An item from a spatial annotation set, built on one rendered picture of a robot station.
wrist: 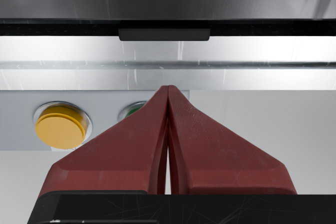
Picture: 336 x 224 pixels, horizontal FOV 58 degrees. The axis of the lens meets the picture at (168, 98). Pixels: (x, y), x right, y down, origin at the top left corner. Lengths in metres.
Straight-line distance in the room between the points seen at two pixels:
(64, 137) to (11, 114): 0.05
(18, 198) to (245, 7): 0.47
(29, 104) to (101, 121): 0.06
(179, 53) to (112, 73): 0.05
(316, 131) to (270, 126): 0.06
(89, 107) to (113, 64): 0.04
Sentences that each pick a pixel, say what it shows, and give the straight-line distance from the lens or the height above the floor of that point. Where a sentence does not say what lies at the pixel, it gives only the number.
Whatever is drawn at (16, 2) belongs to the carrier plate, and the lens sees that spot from 0.21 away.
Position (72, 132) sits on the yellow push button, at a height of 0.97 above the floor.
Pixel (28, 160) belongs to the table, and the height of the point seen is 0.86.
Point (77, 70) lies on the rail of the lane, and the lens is 0.23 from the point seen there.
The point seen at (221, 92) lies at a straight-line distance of 0.37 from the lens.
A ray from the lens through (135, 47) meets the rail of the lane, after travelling 0.22.
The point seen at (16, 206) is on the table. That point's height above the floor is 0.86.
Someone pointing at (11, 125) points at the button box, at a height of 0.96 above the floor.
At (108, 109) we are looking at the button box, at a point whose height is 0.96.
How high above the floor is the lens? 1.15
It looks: 53 degrees down
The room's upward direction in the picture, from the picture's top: 179 degrees clockwise
